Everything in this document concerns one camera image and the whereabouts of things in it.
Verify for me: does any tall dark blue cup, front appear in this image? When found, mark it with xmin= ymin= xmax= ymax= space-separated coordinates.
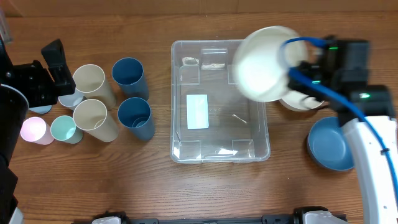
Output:
xmin=118 ymin=97 xmax=155 ymax=141

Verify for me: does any small mint green cup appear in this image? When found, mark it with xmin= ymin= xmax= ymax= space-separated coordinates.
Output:
xmin=50 ymin=115 xmax=83 ymax=144

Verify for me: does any white label in bin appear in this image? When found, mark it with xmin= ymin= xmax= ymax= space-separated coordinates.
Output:
xmin=187 ymin=95 xmax=209 ymax=129

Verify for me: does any cream bowl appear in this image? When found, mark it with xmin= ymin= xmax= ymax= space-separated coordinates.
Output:
xmin=279 ymin=90 xmax=323 ymax=112
xmin=232 ymin=26 xmax=299 ymax=102

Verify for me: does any tall dark blue cup, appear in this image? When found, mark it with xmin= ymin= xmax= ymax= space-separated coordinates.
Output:
xmin=118 ymin=97 xmax=155 ymax=141
xmin=111 ymin=57 xmax=149 ymax=101

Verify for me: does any clear plastic storage bin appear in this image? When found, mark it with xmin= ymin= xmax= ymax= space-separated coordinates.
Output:
xmin=170 ymin=40 xmax=271 ymax=164

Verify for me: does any blue bowl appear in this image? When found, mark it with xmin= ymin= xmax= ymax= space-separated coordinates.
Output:
xmin=307 ymin=117 xmax=354 ymax=171

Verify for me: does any tall dark blue cup, rear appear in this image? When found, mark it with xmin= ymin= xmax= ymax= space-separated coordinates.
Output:
xmin=111 ymin=57 xmax=149 ymax=101

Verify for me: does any small light blue cup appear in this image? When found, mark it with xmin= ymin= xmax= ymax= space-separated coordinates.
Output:
xmin=29 ymin=105 xmax=52 ymax=114

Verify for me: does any small pink cup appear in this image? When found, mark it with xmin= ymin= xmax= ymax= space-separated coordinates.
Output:
xmin=20 ymin=116 xmax=54 ymax=145

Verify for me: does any tall beige cup, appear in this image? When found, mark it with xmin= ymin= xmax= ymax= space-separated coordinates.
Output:
xmin=73 ymin=64 xmax=117 ymax=110
xmin=73 ymin=99 xmax=119 ymax=142

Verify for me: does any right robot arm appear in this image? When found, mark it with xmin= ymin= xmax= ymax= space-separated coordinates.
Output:
xmin=280 ymin=36 xmax=397 ymax=223

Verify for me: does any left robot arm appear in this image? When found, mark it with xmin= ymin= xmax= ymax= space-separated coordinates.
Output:
xmin=1 ymin=39 xmax=76 ymax=223

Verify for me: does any tall beige cup, front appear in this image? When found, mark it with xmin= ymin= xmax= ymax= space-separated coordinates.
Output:
xmin=73 ymin=99 xmax=119 ymax=142

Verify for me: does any black rail at table edge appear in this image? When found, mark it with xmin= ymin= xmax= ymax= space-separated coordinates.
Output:
xmin=73 ymin=206 xmax=348 ymax=224

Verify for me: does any small grey cup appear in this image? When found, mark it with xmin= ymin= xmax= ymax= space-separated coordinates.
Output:
xmin=58 ymin=89 xmax=86 ymax=110

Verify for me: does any tall beige cup, rear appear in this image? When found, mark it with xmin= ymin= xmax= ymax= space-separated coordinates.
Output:
xmin=73 ymin=64 xmax=117 ymax=110

